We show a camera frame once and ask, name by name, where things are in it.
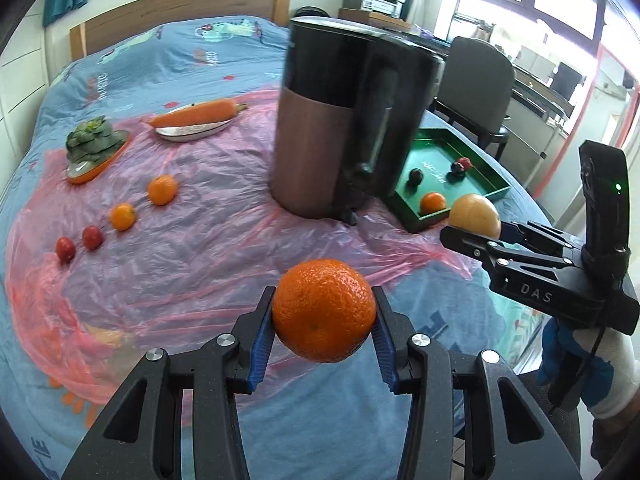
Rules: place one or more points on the wooden headboard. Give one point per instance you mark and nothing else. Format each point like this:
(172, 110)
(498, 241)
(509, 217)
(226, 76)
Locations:
(200, 5)

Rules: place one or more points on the pink plastic sheet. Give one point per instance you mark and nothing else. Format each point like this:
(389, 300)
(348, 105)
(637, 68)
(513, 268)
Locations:
(200, 240)

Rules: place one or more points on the yellow apple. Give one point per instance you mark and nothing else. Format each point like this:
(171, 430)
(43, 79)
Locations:
(472, 215)

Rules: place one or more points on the green tray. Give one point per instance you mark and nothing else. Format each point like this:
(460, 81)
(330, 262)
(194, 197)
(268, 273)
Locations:
(430, 145)

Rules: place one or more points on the green bok choy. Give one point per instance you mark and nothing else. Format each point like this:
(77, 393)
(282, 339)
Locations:
(92, 140)

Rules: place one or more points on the pink frame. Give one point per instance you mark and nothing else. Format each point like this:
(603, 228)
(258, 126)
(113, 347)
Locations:
(592, 90)

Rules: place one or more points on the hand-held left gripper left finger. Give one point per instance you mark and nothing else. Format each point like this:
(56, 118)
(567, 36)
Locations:
(260, 345)

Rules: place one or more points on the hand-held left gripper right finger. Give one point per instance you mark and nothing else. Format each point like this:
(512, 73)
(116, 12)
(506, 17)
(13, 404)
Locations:
(382, 350)

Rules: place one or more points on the copper and black electric kettle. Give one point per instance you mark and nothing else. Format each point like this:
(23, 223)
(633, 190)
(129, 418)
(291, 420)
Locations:
(320, 150)

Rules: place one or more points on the large bumpy orange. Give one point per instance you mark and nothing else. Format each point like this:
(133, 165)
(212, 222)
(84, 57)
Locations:
(325, 310)

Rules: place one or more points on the white plate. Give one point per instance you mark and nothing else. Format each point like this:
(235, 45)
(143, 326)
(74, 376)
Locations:
(190, 133)

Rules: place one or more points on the black monitor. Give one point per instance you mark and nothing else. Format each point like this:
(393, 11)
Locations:
(565, 80)

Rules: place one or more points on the person's right forearm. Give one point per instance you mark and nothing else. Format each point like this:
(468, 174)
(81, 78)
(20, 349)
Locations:
(617, 445)

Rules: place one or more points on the wooden drawer cabinet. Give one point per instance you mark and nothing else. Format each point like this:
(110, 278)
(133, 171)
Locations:
(360, 15)

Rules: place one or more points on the black backpack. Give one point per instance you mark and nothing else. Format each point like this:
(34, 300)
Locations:
(307, 12)

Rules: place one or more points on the carrot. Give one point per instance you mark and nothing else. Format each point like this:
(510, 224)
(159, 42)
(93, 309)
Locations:
(200, 112)

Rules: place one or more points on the grey chair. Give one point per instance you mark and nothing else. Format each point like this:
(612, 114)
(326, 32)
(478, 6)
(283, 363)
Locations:
(475, 85)

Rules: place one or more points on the smooth orange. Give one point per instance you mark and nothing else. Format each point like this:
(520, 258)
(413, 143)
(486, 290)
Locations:
(162, 190)
(123, 216)
(432, 202)

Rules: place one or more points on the white wardrobe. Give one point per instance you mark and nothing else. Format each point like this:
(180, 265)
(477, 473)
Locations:
(20, 85)

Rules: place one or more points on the person's right hand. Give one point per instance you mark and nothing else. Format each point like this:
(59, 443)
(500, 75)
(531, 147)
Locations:
(600, 375)

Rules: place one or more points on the orange plate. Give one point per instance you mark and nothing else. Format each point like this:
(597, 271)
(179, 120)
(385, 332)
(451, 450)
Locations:
(95, 172)

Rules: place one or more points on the dark purple plum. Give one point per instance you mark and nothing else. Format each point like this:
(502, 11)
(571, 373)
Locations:
(416, 176)
(455, 169)

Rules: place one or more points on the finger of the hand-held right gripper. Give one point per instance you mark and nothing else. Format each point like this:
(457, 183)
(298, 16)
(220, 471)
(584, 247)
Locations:
(530, 234)
(465, 242)

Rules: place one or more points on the red plum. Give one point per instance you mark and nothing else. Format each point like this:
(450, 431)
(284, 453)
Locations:
(466, 162)
(92, 236)
(65, 250)

